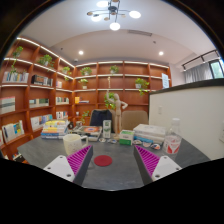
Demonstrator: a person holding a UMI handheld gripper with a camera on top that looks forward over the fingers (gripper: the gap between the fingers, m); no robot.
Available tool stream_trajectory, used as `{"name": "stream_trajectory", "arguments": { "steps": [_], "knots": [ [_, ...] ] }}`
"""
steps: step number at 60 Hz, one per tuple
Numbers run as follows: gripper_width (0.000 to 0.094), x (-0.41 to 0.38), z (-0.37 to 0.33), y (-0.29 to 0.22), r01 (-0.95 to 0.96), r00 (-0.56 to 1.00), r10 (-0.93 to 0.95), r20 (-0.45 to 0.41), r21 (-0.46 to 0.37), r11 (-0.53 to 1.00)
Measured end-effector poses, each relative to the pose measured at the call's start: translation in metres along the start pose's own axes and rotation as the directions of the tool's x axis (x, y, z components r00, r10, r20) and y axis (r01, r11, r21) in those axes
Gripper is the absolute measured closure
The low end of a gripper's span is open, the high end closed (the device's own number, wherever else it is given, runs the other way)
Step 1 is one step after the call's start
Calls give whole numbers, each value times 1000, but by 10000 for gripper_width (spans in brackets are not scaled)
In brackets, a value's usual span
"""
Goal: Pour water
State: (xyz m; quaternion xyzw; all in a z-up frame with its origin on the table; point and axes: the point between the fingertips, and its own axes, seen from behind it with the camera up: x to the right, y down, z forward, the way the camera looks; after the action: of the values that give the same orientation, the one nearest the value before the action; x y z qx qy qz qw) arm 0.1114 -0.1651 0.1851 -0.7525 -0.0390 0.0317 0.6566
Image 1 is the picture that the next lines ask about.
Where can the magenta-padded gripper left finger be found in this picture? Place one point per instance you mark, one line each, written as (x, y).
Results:
(56, 166)

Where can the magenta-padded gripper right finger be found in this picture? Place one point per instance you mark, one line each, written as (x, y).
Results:
(166, 166)

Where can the clear plastic water bottle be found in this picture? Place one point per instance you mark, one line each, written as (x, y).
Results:
(172, 141)

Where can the colourful book stack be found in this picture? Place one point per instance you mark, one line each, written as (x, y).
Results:
(53, 130)

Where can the flat round red coaster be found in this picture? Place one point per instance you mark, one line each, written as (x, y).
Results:
(103, 160)

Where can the beige chair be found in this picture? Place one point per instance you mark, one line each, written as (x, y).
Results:
(135, 119)

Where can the tall green-white carton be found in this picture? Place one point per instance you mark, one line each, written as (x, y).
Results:
(107, 129)

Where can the dark blue chair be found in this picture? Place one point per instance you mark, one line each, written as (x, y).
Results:
(100, 117)

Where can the wooden artist mannequin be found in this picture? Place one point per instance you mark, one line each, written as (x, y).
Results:
(117, 113)

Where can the grey curtain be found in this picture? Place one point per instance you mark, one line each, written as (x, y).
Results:
(198, 73)

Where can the dark-framed window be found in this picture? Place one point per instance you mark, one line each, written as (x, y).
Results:
(217, 70)

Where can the recessed ceiling spotlight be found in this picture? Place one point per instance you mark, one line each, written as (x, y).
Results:
(161, 53)
(81, 52)

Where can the black ceiling track light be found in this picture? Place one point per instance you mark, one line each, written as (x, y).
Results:
(200, 57)

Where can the ceiling air vent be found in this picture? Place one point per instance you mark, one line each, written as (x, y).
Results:
(140, 33)

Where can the multi-bulb ceiling lamp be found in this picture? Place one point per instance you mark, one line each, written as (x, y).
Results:
(113, 13)

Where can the white wall switch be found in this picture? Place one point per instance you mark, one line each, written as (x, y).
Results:
(160, 110)

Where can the wooden wall shelf unit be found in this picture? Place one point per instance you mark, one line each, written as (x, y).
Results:
(40, 93)

